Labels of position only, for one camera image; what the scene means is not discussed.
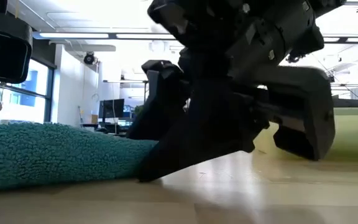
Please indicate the black ceiling track lamp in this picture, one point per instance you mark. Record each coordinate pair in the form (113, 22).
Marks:
(354, 2)

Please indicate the small cardboard box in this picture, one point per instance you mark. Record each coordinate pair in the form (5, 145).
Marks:
(94, 119)

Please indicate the flat black screen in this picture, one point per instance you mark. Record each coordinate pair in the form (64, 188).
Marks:
(348, 102)

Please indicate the translucent yellow plastic basket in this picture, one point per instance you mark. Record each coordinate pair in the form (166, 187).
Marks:
(353, 137)

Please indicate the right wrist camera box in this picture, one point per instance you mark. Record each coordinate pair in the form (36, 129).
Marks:
(172, 18)

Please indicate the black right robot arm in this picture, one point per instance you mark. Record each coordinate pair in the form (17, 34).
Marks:
(325, 6)

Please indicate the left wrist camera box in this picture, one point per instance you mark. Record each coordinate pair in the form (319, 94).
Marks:
(5, 53)

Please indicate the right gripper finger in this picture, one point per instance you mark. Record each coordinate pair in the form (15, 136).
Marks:
(163, 99)
(210, 130)

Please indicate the black metal desk frame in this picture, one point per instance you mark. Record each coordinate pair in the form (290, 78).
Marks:
(353, 84)

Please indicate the small potted plant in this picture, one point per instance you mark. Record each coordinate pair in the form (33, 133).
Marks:
(138, 109)

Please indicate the long ceiling light strip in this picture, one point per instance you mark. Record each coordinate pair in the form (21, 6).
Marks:
(353, 39)
(104, 36)

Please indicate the black ceiling spotlight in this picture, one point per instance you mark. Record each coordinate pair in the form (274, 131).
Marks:
(89, 58)
(294, 58)

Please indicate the teal microfiber towel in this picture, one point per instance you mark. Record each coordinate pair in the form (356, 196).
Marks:
(57, 155)

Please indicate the dark computer monitor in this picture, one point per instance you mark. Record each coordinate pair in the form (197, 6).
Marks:
(112, 108)

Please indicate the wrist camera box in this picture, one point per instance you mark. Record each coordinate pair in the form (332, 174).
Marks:
(172, 18)
(5, 53)

